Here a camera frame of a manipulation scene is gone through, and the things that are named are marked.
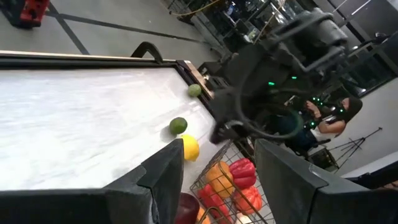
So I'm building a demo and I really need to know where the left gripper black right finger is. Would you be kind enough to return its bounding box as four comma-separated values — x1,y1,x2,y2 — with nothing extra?
254,139,398,224

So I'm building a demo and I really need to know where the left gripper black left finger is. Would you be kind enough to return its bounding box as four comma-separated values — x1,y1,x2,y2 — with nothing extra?
0,138,185,224

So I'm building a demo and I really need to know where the yellow lemon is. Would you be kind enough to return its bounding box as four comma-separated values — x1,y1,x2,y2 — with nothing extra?
181,134,200,162

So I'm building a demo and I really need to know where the red bell pepper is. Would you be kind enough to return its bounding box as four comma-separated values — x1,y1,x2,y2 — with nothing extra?
229,157,257,189

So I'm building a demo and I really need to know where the dark green lime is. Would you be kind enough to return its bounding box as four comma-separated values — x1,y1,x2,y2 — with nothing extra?
169,116,188,136

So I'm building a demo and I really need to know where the orange bell pepper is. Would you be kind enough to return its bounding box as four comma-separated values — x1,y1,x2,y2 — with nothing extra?
205,161,234,199

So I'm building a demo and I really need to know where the long red chili pepper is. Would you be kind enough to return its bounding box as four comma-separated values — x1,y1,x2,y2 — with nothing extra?
197,184,231,220

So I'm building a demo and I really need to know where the pale green lime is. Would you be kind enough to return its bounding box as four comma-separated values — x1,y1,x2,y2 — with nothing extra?
187,83,203,98

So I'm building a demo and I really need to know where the red tomato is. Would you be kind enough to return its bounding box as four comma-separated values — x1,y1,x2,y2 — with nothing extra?
232,185,264,216

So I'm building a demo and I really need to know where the white garlic bulb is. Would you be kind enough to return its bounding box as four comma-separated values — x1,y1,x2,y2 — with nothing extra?
235,213,253,224

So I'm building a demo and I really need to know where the black tripod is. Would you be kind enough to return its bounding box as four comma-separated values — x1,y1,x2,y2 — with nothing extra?
328,126,383,170

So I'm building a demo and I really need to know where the person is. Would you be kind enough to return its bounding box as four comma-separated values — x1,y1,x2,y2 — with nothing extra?
306,96,364,144

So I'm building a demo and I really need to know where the orange-yellow pepper with stem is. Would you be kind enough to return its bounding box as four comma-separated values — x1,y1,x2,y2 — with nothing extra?
195,207,212,224

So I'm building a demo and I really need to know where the red and black toolbox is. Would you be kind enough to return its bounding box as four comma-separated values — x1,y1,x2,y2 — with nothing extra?
0,0,50,29

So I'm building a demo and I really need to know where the metal wire basket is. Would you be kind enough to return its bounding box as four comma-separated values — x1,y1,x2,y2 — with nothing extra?
189,139,276,224

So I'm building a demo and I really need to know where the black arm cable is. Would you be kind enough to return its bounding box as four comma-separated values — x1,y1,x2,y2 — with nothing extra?
234,90,304,140

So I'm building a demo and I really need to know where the black arched handle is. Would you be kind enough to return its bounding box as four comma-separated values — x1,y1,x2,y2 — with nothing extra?
130,41,164,65

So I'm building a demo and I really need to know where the yellow rope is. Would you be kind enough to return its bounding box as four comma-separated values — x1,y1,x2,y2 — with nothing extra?
169,0,222,17

